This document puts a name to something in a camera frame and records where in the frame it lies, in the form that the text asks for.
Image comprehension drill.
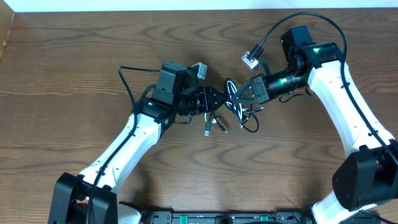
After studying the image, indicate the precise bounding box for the white usb cable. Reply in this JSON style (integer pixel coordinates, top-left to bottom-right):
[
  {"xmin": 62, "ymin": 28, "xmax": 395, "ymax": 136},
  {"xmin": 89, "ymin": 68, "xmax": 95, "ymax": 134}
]
[{"xmin": 203, "ymin": 80, "xmax": 249, "ymax": 129}]

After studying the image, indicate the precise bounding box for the black usb cable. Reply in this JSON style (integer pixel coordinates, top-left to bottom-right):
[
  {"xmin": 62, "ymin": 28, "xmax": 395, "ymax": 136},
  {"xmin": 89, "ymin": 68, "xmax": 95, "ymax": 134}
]
[{"xmin": 203, "ymin": 77, "xmax": 265, "ymax": 136}]

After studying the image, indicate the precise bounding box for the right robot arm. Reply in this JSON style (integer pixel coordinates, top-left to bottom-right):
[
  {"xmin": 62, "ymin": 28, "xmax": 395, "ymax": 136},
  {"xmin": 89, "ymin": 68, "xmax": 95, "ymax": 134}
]
[{"xmin": 231, "ymin": 26, "xmax": 397, "ymax": 223}]

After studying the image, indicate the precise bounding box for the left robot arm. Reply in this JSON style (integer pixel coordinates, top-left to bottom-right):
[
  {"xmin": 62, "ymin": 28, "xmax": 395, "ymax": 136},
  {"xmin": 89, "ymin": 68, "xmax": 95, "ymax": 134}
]
[{"xmin": 48, "ymin": 61, "xmax": 224, "ymax": 224}]

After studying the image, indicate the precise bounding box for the cardboard box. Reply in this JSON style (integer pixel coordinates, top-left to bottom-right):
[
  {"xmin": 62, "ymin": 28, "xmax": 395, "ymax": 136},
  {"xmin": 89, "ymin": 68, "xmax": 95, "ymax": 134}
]
[{"xmin": 0, "ymin": 0, "xmax": 15, "ymax": 58}]

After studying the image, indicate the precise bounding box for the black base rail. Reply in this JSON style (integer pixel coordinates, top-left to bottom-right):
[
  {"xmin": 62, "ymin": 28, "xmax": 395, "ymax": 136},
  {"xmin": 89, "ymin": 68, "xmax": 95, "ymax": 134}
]
[{"xmin": 139, "ymin": 208, "xmax": 317, "ymax": 224}]

